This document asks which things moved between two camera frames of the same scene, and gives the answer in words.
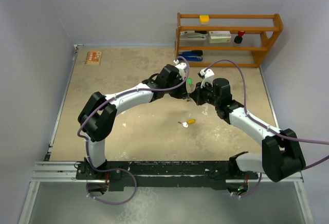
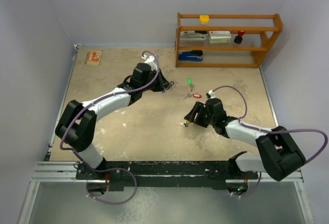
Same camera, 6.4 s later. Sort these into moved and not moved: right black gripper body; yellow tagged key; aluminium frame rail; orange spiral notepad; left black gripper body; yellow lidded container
Moved: right black gripper body; left black gripper body
Not moved: yellow lidded container; yellow tagged key; orange spiral notepad; aluminium frame rail
